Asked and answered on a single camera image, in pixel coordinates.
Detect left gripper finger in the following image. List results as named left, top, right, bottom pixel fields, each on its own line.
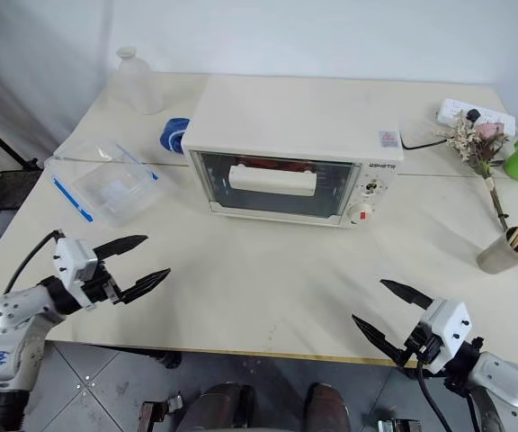
left=114, top=267, right=172, bottom=305
left=93, top=234, right=149, bottom=262

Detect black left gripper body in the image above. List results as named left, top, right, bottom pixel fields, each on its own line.
left=81, top=257, right=123, bottom=308

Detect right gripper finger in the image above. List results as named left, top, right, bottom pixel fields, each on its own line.
left=380, top=278, right=433, bottom=311
left=352, top=314, right=406, bottom=367

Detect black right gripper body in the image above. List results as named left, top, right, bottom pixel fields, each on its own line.
left=391, top=325, right=444, bottom=368

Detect white knob with red marker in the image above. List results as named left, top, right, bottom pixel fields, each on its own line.
left=348, top=202, right=376, bottom=227

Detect white toaster oven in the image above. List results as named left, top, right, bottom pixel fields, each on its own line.
left=182, top=74, right=405, bottom=230

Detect clear plastic box blue clips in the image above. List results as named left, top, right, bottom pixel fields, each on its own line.
left=44, top=139, right=162, bottom=229

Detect black table caster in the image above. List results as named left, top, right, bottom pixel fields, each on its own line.
left=143, top=350, right=183, bottom=372

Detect dark brown rounded shape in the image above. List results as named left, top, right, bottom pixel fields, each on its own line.
left=303, top=382, right=353, bottom=432
left=175, top=382, right=258, bottom=432

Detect metal cup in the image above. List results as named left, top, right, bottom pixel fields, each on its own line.
left=475, top=226, right=518, bottom=276

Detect blue round plastic object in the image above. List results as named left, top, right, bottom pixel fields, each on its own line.
left=158, top=116, right=192, bottom=157

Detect translucent white plastic bottle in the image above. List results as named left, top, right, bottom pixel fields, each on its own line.
left=115, top=45, right=166, bottom=115

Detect dried flower bouquet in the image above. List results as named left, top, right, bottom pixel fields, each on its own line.
left=435, top=109, right=513, bottom=233

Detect white power strip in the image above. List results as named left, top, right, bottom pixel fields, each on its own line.
left=435, top=98, right=518, bottom=137

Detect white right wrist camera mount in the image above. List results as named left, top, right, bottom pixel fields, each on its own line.
left=404, top=296, right=473, bottom=374

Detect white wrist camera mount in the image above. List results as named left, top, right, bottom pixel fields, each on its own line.
left=404, top=296, right=473, bottom=374
left=52, top=236, right=100, bottom=311

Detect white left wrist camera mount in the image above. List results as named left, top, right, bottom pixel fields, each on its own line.
left=52, top=236, right=100, bottom=311

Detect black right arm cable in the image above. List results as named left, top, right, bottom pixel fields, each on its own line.
left=414, top=355, right=483, bottom=432

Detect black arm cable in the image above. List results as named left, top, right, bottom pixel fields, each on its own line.
left=414, top=355, right=483, bottom=432
left=2, top=229, right=65, bottom=296

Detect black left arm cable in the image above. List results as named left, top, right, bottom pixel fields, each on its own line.
left=2, top=229, right=65, bottom=296

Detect metal bracket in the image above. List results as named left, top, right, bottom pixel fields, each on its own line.
left=377, top=418, right=423, bottom=432
left=138, top=391, right=184, bottom=432

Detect black power cable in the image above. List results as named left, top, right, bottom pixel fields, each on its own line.
left=399, top=135, right=450, bottom=152

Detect glass oven door white handle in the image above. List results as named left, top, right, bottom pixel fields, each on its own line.
left=190, top=149, right=362, bottom=221

